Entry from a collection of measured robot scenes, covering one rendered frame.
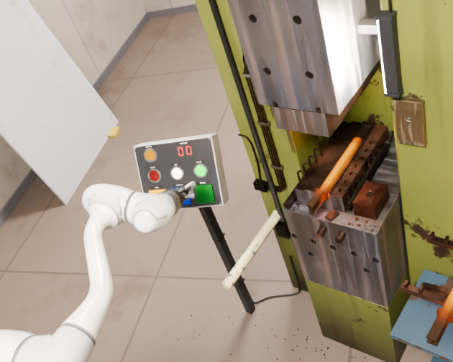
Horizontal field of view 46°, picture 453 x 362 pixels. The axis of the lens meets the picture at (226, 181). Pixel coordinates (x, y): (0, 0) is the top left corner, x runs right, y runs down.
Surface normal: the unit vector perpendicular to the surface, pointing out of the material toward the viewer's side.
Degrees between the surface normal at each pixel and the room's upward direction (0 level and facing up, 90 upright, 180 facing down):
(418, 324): 0
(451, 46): 90
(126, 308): 0
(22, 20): 79
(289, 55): 90
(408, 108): 90
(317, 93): 90
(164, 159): 60
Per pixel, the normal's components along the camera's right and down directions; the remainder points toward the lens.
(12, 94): 0.85, -0.18
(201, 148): -0.28, 0.23
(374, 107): -0.55, 0.66
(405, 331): -0.29, -0.72
